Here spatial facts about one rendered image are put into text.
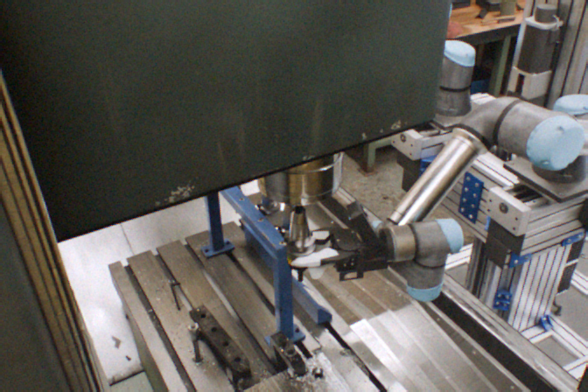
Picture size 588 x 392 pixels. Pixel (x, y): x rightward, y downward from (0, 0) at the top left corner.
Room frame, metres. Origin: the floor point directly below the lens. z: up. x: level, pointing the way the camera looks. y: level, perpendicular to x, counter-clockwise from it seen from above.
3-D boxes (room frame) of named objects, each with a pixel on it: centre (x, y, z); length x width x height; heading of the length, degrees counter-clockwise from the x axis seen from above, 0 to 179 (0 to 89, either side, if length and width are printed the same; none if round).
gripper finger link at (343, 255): (0.87, -0.09, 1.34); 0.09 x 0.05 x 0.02; 115
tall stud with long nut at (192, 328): (0.99, 0.25, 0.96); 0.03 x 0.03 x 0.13
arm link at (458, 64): (1.90, -0.58, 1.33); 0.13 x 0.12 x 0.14; 60
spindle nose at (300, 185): (0.89, -0.02, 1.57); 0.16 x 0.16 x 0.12
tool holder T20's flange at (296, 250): (0.89, -0.02, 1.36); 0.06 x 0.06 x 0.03
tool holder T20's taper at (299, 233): (0.89, -0.02, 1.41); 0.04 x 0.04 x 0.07
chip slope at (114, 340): (1.46, 0.30, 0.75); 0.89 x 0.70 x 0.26; 119
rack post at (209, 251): (1.44, 0.24, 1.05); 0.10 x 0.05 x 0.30; 119
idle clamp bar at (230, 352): (1.01, 0.19, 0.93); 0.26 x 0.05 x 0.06; 34
